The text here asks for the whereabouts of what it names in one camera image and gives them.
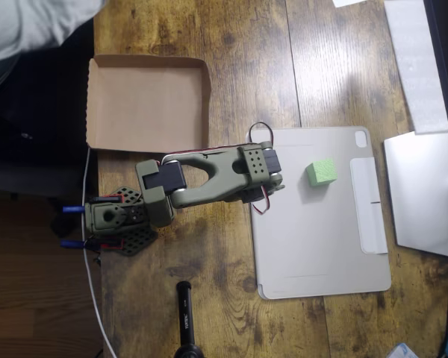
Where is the blue handled clamp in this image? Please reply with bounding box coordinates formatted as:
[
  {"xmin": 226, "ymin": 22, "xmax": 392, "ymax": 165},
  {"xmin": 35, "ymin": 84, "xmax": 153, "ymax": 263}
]
[
  {"xmin": 60, "ymin": 238, "xmax": 125, "ymax": 251},
  {"xmin": 62, "ymin": 196, "xmax": 121, "ymax": 215}
]

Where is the black monitor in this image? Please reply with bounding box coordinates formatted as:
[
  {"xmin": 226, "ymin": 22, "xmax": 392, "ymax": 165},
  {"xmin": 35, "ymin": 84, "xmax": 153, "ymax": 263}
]
[{"xmin": 423, "ymin": 0, "xmax": 448, "ymax": 165}]

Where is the red black arm wire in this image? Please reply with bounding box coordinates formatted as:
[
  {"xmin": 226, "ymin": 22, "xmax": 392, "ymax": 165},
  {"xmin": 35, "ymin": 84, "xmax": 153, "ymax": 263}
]
[{"xmin": 161, "ymin": 122, "xmax": 276, "ymax": 166}]

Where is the black camera stand pole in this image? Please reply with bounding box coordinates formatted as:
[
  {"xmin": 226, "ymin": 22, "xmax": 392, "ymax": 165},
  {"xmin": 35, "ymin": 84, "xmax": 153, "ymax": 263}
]
[{"xmin": 172, "ymin": 280, "xmax": 207, "ymax": 358}]

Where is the green foam cube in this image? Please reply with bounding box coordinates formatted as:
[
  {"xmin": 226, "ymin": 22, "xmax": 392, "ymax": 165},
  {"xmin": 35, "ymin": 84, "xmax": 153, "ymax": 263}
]
[{"xmin": 305, "ymin": 157, "xmax": 338, "ymax": 187}]

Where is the white cable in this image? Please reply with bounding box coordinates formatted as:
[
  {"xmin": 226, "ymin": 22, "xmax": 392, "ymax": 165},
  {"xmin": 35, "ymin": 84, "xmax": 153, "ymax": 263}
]
[{"xmin": 81, "ymin": 147, "xmax": 117, "ymax": 358}]

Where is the silver monitor stand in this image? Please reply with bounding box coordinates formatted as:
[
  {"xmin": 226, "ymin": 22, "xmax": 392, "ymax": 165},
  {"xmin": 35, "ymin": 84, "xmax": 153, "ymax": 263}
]
[{"xmin": 383, "ymin": 130, "xmax": 448, "ymax": 259}]

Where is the grey fabric garment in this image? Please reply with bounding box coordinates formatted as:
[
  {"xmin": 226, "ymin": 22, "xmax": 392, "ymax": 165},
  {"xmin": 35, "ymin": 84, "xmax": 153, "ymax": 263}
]
[{"xmin": 0, "ymin": 0, "xmax": 108, "ymax": 98}]

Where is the white blue packet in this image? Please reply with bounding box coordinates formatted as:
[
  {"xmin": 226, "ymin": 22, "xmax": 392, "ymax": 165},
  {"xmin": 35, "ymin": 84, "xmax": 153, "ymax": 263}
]
[{"xmin": 388, "ymin": 342, "xmax": 421, "ymax": 358}]

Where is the red black gripper wire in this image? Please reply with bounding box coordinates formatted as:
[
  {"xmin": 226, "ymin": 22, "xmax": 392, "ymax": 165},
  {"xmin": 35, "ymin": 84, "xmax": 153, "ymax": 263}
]
[{"xmin": 249, "ymin": 185, "xmax": 273, "ymax": 216}]

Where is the brown cardboard tray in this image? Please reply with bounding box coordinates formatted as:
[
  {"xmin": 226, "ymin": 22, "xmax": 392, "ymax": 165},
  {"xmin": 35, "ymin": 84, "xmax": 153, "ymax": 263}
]
[{"xmin": 84, "ymin": 54, "xmax": 212, "ymax": 155}]

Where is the white foam sheet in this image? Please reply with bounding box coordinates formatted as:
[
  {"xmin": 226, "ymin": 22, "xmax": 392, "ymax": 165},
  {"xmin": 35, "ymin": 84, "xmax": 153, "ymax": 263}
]
[{"xmin": 383, "ymin": 0, "xmax": 448, "ymax": 136}]

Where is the tablet in beige cover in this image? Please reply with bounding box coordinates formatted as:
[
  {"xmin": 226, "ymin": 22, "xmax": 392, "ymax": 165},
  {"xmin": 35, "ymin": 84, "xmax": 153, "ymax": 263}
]
[{"xmin": 245, "ymin": 125, "xmax": 392, "ymax": 301}]

